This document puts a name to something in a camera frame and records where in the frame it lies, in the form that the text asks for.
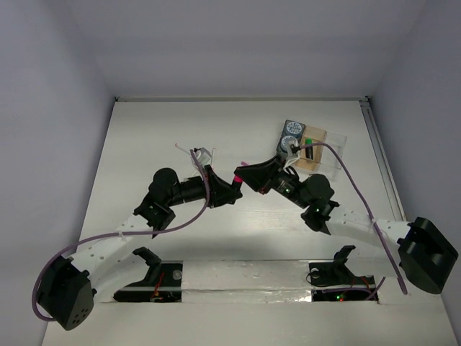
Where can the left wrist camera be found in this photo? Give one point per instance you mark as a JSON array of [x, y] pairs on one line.
[[201, 156]]

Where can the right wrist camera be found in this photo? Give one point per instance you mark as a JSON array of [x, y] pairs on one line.
[[292, 155]]

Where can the black pink highlighter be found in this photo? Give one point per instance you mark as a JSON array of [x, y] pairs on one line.
[[236, 185]]

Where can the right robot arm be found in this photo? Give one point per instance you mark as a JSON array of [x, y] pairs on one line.
[[416, 252]]

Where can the black green highlighter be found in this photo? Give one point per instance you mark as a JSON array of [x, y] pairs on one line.
[[309, 152]]

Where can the peach cap marker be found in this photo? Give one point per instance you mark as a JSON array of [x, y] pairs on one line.
[[214, 153]]

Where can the silver taped strip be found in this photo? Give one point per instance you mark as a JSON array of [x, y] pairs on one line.
[[260, 281]]

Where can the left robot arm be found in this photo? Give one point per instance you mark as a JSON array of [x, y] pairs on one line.
[[74, 279]]

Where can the orange cap marker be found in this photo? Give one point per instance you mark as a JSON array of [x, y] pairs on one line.
[[186, 151]]

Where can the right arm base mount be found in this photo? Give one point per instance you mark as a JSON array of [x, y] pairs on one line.
[[333, 281]]

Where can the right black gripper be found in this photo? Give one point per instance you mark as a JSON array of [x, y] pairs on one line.
[[260, 178]]

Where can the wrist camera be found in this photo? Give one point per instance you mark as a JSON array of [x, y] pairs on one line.
[[201, 156], [292, 155]]

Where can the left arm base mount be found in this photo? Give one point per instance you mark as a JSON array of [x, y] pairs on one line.
[[162, 282]]

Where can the clear plastic bin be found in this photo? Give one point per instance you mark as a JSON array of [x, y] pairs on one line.
[[329, 164]]

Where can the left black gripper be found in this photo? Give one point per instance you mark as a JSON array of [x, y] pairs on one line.
[[209, 185]]

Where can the dark grey plastic bin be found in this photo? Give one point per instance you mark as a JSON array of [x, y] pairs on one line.
[[282, 135]]

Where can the blue white round jar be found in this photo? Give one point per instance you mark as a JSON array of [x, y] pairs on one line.
[[293, 128]]

